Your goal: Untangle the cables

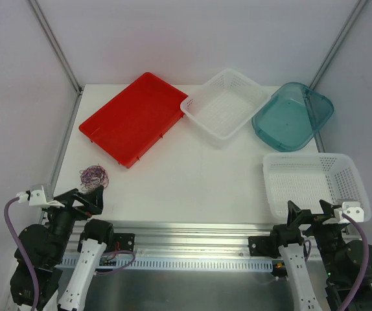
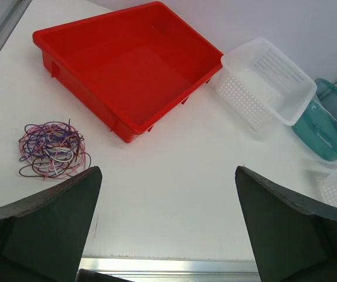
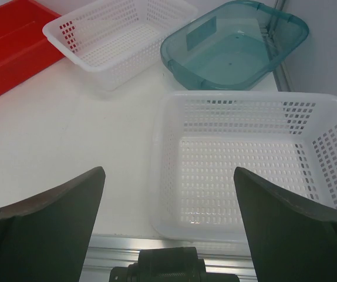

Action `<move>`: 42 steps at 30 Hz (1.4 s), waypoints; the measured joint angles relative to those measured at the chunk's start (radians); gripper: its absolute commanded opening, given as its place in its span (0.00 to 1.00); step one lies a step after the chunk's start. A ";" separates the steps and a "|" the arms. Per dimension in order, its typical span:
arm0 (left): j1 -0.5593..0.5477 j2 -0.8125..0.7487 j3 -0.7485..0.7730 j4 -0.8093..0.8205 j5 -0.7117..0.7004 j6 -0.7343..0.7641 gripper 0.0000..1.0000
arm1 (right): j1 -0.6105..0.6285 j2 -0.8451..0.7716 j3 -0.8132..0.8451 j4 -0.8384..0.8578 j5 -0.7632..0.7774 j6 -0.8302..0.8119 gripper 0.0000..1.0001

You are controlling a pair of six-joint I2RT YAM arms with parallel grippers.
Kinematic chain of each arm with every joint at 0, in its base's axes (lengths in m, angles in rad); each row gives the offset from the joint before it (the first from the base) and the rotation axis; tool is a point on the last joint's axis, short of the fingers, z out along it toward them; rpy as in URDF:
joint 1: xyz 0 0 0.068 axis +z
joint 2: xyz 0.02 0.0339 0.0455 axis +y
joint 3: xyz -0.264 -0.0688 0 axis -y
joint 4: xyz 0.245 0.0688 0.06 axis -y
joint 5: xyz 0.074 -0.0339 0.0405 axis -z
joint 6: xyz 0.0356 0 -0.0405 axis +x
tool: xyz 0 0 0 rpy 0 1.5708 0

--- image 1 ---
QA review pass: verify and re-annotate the teal translucent plastic bin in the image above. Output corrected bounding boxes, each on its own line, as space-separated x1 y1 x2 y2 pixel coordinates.
251 82 334 152

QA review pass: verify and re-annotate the aluminium frame post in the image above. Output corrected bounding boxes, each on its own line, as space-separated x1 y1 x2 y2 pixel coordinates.
309 0 370 89
26 0 82 94

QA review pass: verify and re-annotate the right aluminium frame post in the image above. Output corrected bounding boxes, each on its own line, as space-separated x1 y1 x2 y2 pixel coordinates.
309 0 370 89

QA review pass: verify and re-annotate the white perforated basket, right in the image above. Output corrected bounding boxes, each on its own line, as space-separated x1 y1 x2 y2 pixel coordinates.
262 152 372 222

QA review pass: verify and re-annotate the bundle of thin wires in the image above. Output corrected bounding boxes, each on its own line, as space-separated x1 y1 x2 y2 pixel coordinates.
78 163 110 192

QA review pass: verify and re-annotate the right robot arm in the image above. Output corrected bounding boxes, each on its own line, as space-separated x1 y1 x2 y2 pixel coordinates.
269 200 372 310

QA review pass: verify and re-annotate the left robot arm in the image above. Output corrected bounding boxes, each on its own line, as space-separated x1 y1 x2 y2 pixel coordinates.
4 185 115 310

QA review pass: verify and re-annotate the white slotted cable duct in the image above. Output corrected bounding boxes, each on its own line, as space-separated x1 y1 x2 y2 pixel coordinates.
57 255 273 273

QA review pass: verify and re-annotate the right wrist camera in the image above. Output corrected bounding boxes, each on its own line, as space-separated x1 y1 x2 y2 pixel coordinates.
324 200 365 225

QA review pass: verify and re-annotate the aluminium mounting rail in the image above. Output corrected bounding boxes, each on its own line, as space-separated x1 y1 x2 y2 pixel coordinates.
112 220 273 259

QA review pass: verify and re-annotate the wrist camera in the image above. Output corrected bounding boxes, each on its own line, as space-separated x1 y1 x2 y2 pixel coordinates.
324 200 365 225
16 183 65 209

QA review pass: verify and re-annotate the white perforated basket, centre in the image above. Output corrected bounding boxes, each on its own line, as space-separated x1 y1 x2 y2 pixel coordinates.
180 69 270 141

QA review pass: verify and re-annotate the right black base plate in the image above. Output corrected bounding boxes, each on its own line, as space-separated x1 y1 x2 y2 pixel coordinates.
248 236 280 259

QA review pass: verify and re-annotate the left aluminium frame post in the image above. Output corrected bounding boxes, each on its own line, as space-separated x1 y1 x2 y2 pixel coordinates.
26 0 82 94

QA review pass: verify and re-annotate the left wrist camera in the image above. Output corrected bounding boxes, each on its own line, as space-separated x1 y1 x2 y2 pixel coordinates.
16 183 65 209

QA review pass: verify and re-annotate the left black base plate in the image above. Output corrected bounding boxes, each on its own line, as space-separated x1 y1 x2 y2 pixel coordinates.
106 233 135 253

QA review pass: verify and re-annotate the white perforated basket, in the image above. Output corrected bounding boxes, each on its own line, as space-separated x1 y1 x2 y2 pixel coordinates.
262 152 372 222
180 69 270 141

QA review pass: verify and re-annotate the red plastic tray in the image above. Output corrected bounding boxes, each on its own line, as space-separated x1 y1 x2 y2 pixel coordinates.
78 72 187 168

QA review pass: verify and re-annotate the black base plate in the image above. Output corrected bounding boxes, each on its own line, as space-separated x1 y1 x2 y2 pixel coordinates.
248 236 280 259
106 233 135 253

